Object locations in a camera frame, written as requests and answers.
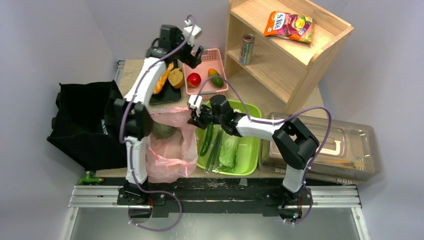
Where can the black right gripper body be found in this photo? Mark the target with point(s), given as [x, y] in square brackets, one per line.
[197, 118]

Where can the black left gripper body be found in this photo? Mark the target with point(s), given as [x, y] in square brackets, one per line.
[183, 55]

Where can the red tomato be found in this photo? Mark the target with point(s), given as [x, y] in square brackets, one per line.
[193, 80]

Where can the orange braided bread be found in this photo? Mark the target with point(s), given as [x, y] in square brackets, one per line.
[160, 84]

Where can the green cucumber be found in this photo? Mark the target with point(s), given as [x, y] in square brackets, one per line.
[207, 140]

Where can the orange green mango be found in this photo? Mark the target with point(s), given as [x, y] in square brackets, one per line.
[215, 78]

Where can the napa cabbage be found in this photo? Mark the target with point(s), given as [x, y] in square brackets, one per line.
[228, 153]

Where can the green netted melon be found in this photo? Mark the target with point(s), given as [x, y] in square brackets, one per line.
[163, 131]

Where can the pink plastic grocery bag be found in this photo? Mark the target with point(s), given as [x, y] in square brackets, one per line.
[176, 156]

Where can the black cloth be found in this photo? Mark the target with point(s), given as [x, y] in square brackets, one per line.
[85, 127]

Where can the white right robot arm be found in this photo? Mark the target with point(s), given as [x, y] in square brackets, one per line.
[295, 142]

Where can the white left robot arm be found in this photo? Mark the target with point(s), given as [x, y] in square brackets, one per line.
[173, 44]

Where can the pink perforated plastic basket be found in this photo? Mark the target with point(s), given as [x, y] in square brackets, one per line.
[210, 59]

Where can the green plastic tray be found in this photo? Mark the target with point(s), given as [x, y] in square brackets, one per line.
[248, 150]

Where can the black rectangular tray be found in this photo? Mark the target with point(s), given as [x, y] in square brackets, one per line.
[168, 94]

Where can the silver drink can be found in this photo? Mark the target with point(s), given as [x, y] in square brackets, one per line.
[246, 49]

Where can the wooden shelf unit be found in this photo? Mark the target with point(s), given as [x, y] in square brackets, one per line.
[291, 70]

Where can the orange snack packet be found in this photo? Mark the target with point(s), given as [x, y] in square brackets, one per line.
[290, 26]

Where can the green bottle under table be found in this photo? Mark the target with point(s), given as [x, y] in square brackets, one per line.
[90, 179]

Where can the clear plastic toolbox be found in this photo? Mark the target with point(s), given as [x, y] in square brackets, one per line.
[349, 155]

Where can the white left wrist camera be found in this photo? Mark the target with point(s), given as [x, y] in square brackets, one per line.
[191, 32]

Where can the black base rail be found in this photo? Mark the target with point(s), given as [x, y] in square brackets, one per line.
[264, 196]

